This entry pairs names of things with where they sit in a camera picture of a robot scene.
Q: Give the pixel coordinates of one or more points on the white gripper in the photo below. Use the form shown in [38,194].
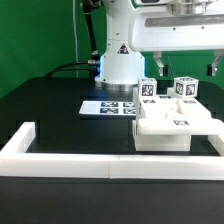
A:
[155,28]

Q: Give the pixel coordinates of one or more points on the white tagged block part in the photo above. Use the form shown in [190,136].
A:
[186,87]

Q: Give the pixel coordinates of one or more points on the white chair back frame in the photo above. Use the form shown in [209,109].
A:
[167,115]

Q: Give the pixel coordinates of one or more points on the white chair seat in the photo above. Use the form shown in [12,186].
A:
[171,143]

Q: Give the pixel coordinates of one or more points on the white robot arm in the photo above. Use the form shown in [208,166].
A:
[120,65]

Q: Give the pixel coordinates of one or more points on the white sheet with tags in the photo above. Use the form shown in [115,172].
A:
[116,108]

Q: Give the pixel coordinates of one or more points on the white U-shaped fence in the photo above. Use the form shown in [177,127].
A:
[15,161]

